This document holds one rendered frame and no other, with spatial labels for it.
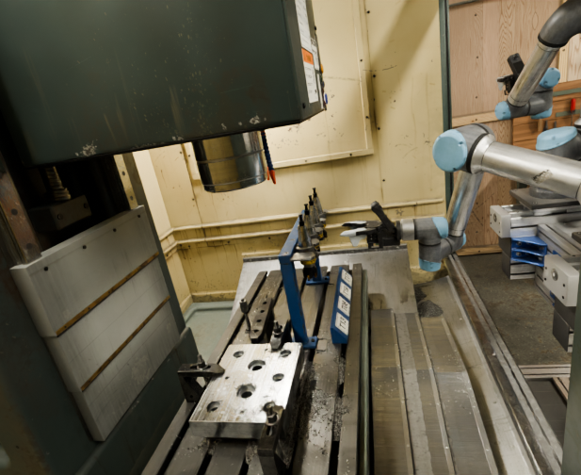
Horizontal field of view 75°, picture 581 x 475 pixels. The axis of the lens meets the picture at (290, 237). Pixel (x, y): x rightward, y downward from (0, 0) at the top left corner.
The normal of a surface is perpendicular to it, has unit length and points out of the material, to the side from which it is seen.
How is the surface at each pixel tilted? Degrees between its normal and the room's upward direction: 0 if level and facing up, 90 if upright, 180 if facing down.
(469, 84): 90
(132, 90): 90
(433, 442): 8
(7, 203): 90
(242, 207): 88
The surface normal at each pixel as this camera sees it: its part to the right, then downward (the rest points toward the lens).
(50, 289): 0.97, -0.10
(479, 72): -0.17, 0.37
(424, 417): -0.19, -0.87
